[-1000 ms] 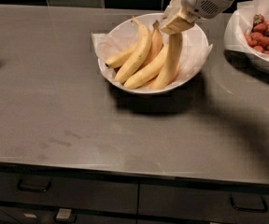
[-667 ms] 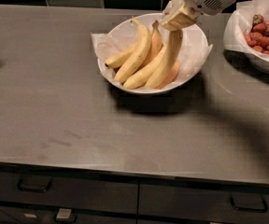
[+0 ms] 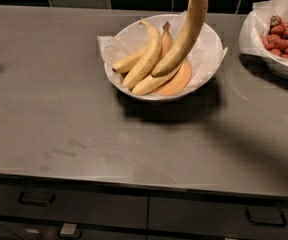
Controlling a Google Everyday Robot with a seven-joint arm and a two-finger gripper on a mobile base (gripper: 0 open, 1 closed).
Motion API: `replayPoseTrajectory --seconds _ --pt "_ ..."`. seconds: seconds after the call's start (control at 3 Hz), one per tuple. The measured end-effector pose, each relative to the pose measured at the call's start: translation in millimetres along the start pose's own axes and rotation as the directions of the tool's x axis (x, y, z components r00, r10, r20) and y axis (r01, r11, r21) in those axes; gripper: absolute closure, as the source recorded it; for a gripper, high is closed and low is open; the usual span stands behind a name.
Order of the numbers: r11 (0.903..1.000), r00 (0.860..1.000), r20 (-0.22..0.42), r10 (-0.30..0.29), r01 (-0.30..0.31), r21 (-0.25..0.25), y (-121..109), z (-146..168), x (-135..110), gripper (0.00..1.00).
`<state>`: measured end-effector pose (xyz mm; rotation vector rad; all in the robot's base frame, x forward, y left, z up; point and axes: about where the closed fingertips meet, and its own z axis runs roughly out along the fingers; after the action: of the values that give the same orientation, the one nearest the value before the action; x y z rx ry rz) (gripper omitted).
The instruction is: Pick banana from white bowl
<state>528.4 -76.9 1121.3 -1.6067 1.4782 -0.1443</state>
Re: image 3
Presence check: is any long curved yellow banana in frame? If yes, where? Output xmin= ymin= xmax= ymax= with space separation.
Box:
xmin=151 ymin=0 xmax=208 ymax=78

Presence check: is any white bowl with strawberries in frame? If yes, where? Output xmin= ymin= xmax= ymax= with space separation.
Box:
xmin=239 ymin=9 xmax=288 ymax=79

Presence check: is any white bowl with bananas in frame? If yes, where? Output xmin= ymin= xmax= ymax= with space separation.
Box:
xmin=103 ymin=13 xmax=224 ymax=102

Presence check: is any white paper liner right bowl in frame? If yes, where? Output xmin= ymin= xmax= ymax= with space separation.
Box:
xmin=239 ymin=0 xmax=288 ymax=65

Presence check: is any leftmost yellow banana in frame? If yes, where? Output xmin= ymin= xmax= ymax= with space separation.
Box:
xmin=112 ymin=46 xmax=146 ymax=73

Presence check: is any rightmost yellow banana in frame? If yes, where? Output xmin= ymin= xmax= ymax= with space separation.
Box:
xmin=132 ymin=22 xmax=182 ymax=96

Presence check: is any pile of red strawberries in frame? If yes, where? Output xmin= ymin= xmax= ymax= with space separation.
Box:
xmin=261 ymin=15 xmax=288 ymax=59

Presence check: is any right cabinet drawer front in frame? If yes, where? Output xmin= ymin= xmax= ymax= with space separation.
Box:
xmin=148 ymin=197 xmax=288 ymax=240

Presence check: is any cabinet drawer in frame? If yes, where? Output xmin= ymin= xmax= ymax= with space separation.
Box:
xmin=0 ymin=183 xmax=148 ymax=229
xmin=148 ymin=197 xmax=288 ymax=240

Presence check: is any left cabinet drawer front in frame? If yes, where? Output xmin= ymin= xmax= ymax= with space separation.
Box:
xmin=0 ymin=183 xmax=148 ymax=229

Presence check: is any right drawer handle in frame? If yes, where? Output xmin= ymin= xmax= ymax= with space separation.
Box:
xmin=245 ymin=207 xmax=287 ymax=228

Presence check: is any lower drawer handle with label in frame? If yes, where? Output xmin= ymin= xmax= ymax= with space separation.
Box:
xmin=58 ymin=223 xmax=82 ymax=240

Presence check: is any left drawer handle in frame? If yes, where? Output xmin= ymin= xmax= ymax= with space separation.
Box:
xmin=18 ymin=192 xmax=56 ymax=207

